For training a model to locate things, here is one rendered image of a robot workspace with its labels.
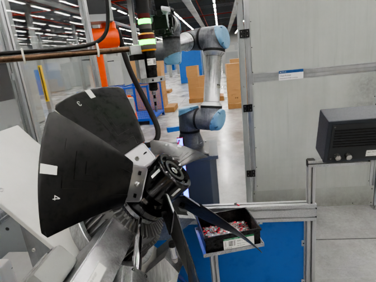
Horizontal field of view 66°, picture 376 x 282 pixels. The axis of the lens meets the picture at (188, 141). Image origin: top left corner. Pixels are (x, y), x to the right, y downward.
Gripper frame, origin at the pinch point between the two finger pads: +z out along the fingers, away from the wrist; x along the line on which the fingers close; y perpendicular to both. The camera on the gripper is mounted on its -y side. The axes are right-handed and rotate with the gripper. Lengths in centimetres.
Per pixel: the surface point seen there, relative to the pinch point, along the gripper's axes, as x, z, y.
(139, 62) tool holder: 1.9, 18.8, 15.7
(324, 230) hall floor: -96, -128, 166
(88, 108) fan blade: 18.5, 18.2, 26.7
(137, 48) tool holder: 1.8, 18.8, 12.0
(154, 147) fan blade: 6.8, -2.7, 45.9
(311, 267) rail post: -54, -19, 112
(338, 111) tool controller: -63, -20, 42
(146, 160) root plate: 3.0, 21.7, 42.0
